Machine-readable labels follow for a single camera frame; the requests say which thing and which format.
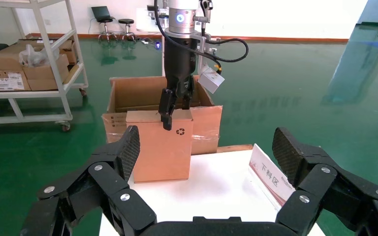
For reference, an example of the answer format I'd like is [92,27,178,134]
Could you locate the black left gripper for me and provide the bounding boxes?
[158,34,198,131]

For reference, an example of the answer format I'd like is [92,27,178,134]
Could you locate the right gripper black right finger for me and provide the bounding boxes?
[272,127,378,236]

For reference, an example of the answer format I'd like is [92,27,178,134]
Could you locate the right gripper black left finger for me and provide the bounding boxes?
[19,125,157,236]

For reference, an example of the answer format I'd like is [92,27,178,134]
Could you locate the large open cardboard box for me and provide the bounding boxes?
[101,75,223,156]

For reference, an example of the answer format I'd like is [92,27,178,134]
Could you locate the tan flat cardboard piece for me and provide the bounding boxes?
[63,63,81,85]

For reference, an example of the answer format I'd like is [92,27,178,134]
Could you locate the small brown cardboard box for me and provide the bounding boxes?
[58,39,78,65]

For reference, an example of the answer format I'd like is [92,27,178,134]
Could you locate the taped brown cardboard box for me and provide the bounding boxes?
[23,54,70,91]

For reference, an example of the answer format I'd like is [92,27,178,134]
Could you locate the cardboard box with white label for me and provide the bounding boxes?
[0,67,32,92]

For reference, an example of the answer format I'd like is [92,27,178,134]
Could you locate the plain brown cardboard box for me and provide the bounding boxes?
[0,39,51,71]

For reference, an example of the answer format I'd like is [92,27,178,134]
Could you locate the acrylic sign with red print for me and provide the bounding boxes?
[248,144,297,212]

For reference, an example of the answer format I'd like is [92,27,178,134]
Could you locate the white desk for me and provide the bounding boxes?
[135,7,164,33]

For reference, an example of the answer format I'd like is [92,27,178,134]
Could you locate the black round stool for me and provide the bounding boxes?
[96,17,118,42]
[118,18,137,42]

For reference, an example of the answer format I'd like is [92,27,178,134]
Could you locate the black laptop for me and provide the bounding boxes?
[91,5,112,21]

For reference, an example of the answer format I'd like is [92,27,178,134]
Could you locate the white wheeled shelf cart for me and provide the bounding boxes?
[0,0,89,133]

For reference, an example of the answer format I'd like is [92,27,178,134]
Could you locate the clear plastic bag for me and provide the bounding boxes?
[19,44,60,68]

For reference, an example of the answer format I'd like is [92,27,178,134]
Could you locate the black cable with yellow tag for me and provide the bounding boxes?
[154,0,223,73]

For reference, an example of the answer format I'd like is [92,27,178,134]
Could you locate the black looped cable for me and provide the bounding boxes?
[205,37,250,63]

